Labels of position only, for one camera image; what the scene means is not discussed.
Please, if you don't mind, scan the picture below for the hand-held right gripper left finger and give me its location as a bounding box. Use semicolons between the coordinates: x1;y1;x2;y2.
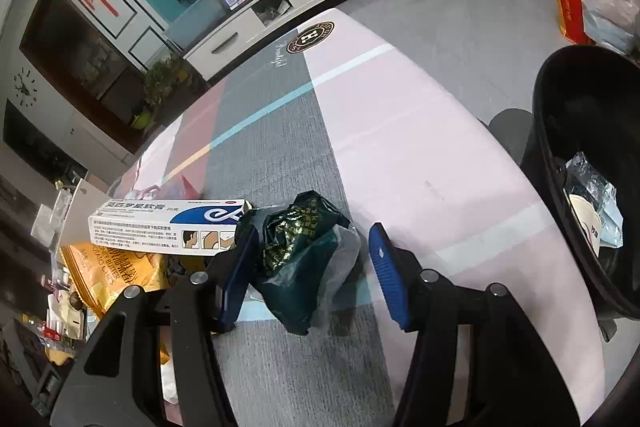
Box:
50;222;261;427

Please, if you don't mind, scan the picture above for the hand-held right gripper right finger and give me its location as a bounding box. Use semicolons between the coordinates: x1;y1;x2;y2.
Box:
367;222;583;427

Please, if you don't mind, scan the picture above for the dark green plastic bag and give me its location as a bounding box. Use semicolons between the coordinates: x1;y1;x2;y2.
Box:
245;191;362;337

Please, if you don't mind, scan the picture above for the black trash bin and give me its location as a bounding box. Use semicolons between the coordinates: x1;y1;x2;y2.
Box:
520;46;640;323

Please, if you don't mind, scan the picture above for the white blue medicine box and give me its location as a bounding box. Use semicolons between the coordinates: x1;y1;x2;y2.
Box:
88;198;252;258

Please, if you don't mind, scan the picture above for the pink plastic bag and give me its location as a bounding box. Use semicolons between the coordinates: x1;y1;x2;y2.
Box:
125;174;201;202

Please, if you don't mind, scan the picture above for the yellow snack bag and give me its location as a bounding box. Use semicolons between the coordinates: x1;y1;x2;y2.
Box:
60;242;173;315

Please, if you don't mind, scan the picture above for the striped pink grey floor mat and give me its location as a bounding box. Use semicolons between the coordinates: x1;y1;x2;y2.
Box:
107;7;608;427

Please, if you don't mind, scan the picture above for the white storage box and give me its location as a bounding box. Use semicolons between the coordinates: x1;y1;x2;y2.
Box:
59;179;113;248

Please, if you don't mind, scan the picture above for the pile of assorted small packets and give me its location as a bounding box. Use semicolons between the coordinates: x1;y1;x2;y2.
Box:
20;257;106;363

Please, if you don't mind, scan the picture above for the grey round stool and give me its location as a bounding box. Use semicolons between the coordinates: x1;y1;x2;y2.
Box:
487;108;533;162

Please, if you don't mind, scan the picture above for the paper cup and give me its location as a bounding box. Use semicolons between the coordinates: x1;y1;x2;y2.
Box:
570;194;603;258

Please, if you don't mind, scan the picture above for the large leafy potted plant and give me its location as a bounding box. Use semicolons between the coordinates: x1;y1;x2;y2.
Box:
129;54;193;128

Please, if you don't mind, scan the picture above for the clear plastic wrapper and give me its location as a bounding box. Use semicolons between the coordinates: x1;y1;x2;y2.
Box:
565;152;618;208

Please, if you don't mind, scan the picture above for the translucent blue storage box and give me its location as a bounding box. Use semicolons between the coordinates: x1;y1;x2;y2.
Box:
166;9;228;54

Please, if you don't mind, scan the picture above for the dark wooden display cabinet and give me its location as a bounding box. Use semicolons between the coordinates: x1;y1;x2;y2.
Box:
20;0;168;108

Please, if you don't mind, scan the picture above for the red paper bag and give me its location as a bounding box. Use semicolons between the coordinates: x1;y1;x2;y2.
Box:
548;0;596;46

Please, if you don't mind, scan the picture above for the black wall clock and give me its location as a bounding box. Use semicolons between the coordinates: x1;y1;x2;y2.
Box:
12;67;40;108

